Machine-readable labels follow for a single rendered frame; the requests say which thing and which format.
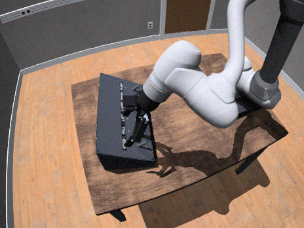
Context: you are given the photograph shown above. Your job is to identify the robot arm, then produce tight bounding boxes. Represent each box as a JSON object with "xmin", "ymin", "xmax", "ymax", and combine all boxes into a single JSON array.
[{"xmin": 143, "ymin": 0, "xmax": 304, "ymax": 128}]

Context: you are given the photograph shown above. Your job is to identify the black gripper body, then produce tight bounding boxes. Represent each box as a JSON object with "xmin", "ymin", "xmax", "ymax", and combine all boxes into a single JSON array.
[{"xmin": 138, "ymin": 90, "xmax": 160, "ymax": 117}]

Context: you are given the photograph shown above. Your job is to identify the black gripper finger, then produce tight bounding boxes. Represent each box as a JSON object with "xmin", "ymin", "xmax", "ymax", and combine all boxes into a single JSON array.
[
  {"xmin": 124, "ymin": 107, "xmax": 151, "ymax": 147},
  {"xmin": 122, "ymin": 90, "xmax": 141, "ymax": 117}
]

